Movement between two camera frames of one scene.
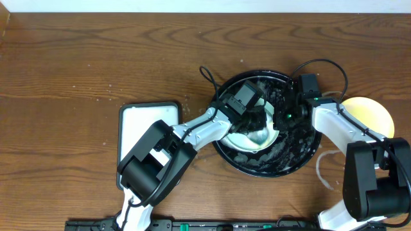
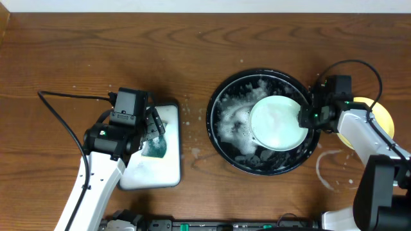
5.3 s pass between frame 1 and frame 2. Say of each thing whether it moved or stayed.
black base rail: stayed
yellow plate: stayed
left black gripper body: moved
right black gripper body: moved
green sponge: moved
